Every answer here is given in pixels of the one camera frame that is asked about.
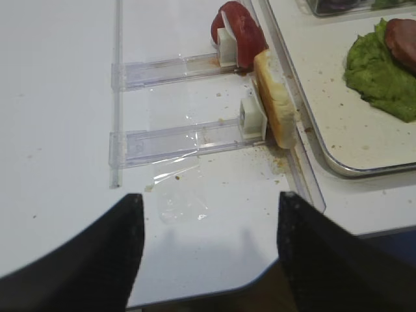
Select clear acrylic track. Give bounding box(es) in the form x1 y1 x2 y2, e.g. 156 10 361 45
109 118 267 169
111 53 245 92

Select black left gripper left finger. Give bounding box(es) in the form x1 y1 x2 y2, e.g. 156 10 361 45
1 194 145 311

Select thin clear acrylic strip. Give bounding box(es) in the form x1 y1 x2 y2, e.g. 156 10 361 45
109 0 123 189

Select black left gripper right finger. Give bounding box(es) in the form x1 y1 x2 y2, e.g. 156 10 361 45
278 192 415 311

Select metal baking tray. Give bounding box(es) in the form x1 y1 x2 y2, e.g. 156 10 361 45
267 1 415 176

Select white pusher block tomato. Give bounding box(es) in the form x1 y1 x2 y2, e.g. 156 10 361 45
217 10 238 67

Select clear adhesive tape patch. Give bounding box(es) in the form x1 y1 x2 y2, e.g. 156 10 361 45
148 87 208 224

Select green lettuce in container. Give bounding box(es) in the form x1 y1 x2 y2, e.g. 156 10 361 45
371 0 406 10

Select white bread slice upright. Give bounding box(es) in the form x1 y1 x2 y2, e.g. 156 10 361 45
253 49 296 150

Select white pusher block bread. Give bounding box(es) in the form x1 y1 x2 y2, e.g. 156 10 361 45
239 79 268 140

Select clear plastic container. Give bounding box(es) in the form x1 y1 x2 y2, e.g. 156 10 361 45
297 0 415 17

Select clear acrylic track far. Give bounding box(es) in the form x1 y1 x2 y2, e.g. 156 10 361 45
111 53 245 92

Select red tomato slices stack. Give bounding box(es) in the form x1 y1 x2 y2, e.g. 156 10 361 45
211 1 268 69

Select clear acrylic track near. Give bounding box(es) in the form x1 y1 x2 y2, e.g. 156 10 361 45
109 118 267 169

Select clear acrylic front rail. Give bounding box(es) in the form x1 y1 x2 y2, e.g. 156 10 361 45
249 1 326 213

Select green lettuce leaf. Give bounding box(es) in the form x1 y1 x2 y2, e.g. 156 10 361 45
344 19 415 122

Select purple cabbage leaves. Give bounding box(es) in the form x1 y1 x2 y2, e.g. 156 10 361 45
319 0 356 10

